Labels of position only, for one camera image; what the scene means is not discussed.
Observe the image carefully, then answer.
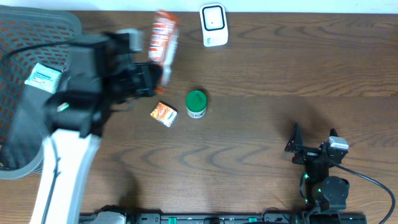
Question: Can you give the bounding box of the green lid jar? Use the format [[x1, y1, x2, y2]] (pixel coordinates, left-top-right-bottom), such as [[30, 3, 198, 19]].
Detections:
[[185, 90, 208, 119]]

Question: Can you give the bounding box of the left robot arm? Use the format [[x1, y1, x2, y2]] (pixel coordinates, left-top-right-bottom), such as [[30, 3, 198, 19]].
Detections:
[[30, 29, 162, 223]]

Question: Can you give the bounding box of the white teal wipes packet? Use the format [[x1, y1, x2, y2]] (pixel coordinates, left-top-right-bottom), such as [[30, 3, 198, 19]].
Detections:
[[24, 63, 62, 94]]

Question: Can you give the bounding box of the red chocolate bar wrapper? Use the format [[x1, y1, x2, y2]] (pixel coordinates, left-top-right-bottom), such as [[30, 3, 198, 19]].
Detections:
[[148, 10, 179, 93]]

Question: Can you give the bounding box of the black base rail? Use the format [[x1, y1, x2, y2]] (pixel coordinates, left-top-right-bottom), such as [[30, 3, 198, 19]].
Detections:
[[78, 205, 367, 224]]

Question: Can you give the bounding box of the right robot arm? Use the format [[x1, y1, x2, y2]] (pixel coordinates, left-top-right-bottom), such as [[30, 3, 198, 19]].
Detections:
[[285, 123, 349, 224]]

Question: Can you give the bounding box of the small orange snack box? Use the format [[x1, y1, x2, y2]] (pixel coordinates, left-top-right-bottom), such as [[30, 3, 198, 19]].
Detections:
[[150, 102, 178, 128]]

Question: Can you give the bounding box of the grey plastic mesh basket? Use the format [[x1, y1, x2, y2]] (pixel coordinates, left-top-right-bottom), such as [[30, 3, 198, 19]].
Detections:
[[1, 6, 82, 180]]

